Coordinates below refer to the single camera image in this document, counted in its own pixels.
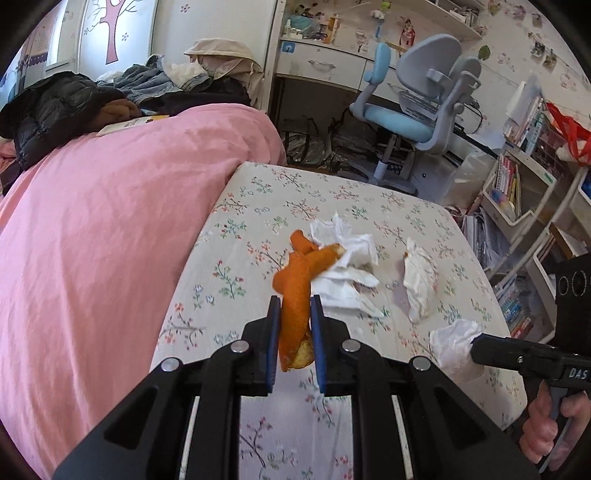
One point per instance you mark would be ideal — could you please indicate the red bag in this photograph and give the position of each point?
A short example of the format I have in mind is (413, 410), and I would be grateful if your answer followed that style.
(578, 142)

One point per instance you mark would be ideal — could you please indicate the beige cloth pile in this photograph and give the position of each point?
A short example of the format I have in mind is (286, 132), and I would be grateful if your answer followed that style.
(227, 58)

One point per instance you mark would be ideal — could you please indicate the blue grey desk chair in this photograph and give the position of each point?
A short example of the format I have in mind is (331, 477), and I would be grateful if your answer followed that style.
(439, 81)

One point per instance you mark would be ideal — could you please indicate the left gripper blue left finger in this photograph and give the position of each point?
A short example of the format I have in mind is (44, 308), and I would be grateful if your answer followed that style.
(272, 341)

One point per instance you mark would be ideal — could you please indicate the pink duvet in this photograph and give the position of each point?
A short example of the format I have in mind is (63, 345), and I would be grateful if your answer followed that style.
(93, 241)

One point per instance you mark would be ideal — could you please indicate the brown plush toy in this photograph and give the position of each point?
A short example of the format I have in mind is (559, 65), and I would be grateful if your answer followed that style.
(113, 112)

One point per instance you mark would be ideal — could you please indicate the white tissue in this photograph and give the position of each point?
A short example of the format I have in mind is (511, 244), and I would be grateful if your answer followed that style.
(337, 286)
(421, 278)

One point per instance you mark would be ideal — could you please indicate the black puffer jacket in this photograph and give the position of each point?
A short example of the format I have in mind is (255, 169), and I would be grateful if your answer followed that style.
(51, 112)

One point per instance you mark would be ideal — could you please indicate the long orange peel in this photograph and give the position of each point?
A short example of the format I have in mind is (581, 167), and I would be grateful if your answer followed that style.
(306, 262)

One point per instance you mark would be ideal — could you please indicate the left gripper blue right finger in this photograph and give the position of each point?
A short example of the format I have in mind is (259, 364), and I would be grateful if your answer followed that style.
(319, 334)

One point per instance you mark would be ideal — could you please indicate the denim clothes pile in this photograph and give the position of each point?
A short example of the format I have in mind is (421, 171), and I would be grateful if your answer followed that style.
(156, 78)

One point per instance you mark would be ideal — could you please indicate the person's right hand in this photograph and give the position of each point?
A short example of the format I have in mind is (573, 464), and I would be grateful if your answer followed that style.
(540, 430)

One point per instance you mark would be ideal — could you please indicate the white tissue ball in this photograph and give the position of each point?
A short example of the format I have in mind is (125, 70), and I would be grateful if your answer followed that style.
(451, 347)

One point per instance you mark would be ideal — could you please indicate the white desk with drawers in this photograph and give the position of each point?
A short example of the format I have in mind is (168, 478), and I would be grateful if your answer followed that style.
(334, 42)

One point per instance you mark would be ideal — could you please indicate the white book shelf rack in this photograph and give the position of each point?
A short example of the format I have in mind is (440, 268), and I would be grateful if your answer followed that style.
(532, 213)

